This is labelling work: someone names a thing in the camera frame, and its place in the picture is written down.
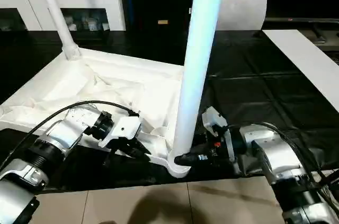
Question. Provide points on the white flat sheet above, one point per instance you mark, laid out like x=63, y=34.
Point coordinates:
x=307, y=57

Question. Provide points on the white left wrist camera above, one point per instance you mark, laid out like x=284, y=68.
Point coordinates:
x=124, y=128

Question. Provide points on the black work mat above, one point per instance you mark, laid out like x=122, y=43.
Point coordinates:
x=265, y=75

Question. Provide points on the grey cushion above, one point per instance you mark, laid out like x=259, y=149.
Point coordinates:
x=241, y=9

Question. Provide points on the white plastic table leg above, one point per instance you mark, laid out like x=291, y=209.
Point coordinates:
x=201, y=60
x=55, y=12

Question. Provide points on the small tan label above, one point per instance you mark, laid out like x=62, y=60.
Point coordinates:
x=163, y=21

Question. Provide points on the white plastic table top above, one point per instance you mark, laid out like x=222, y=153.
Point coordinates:
x=95, y=86

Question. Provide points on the black flat screen stand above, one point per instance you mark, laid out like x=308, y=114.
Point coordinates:
x=312, y=25

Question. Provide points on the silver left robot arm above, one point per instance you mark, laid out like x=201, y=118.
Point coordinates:
x=47, y=150

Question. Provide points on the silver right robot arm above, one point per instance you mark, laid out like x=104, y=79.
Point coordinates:
x=286, y=166

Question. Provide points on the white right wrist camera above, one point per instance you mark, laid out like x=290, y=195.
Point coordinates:
x=216, y=119

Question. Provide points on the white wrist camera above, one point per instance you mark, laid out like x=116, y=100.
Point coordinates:
x=124, y=128
x=216, y=119

